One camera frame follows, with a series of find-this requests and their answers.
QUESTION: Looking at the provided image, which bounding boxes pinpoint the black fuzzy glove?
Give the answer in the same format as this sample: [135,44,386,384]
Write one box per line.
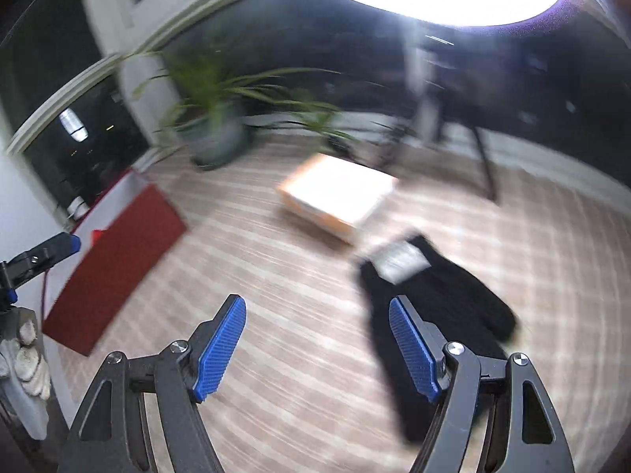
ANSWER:
[358,234,518,444]

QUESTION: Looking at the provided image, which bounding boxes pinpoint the white gloved left hand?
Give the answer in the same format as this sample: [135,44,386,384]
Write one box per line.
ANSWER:
[1,319,51,402]

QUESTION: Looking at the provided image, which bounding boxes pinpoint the orange white tissue pack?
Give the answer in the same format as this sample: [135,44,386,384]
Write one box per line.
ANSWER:
[278,153,399,244]

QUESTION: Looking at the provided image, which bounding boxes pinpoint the potted green spider plant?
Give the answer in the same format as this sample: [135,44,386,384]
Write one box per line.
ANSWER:
[124,50,347,171]

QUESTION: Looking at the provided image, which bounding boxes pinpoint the black tripod stand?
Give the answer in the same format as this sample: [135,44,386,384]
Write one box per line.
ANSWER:
[374,33,501,204]

